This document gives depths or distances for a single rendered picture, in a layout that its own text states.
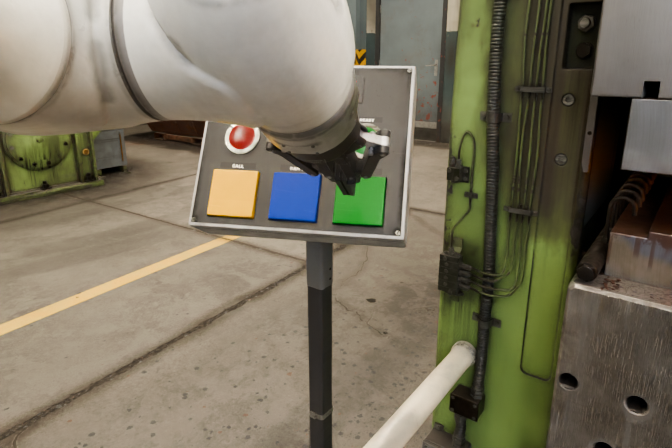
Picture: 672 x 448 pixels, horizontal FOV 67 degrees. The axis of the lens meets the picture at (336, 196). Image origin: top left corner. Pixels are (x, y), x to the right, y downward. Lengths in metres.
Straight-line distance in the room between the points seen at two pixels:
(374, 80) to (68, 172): 4.54
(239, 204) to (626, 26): 0.58
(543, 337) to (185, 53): 0.89
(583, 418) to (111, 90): 0.75
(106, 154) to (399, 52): 4.11
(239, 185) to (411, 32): 6.69
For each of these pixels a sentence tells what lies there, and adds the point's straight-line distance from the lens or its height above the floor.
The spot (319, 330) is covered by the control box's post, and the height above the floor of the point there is 0.72.
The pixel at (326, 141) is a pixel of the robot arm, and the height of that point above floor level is 1.15.
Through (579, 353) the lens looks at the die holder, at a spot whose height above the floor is 0.81.
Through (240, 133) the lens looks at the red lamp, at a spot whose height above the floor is 1.09.
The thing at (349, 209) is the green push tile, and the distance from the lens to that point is 0.75.
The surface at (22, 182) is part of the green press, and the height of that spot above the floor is 0.15.
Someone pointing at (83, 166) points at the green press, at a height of 0.20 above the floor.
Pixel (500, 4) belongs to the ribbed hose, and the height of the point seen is 1.30.
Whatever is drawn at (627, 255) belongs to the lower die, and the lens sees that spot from 0.81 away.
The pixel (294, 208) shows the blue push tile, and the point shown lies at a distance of 0.77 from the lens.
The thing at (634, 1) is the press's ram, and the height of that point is 1.28.
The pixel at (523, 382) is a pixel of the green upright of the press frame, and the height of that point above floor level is 0.60.
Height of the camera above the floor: 1.22
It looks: 16 degrees down
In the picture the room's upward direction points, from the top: straight up
